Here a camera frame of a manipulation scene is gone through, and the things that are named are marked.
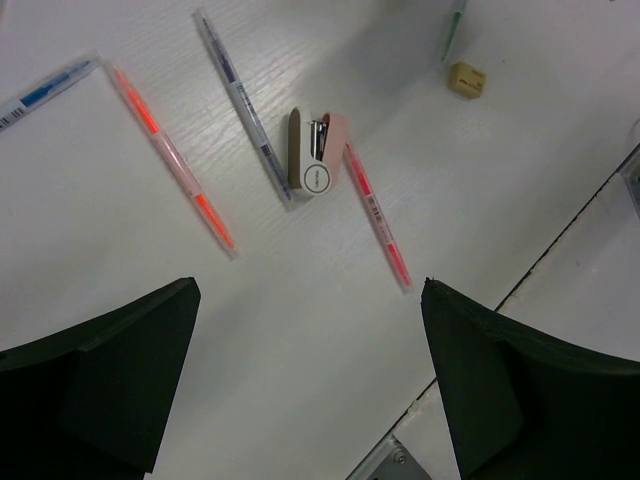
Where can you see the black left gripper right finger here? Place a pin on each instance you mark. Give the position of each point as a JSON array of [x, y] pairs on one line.
[[522, 404]]

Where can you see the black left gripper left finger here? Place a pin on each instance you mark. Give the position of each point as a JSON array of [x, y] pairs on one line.
[[95, 398]]

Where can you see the pink red highlighter pen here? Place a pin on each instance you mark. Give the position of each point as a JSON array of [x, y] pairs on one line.
[[377, 219]]

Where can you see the orange highlighter pen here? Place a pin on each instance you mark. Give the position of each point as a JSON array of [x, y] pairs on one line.
[[173, 159]]

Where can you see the metal mounting plate left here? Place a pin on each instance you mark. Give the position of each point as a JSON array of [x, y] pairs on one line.
[[389, 460]]

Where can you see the dark purple highlighter pen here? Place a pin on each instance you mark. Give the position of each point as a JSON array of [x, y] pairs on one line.
[[244, 107]]

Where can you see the tan eraser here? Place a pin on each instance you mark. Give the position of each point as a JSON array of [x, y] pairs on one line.
[[466, 80]]

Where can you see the green highlighter pen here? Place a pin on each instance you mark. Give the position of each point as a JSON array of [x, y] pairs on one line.
[[456, 18]]

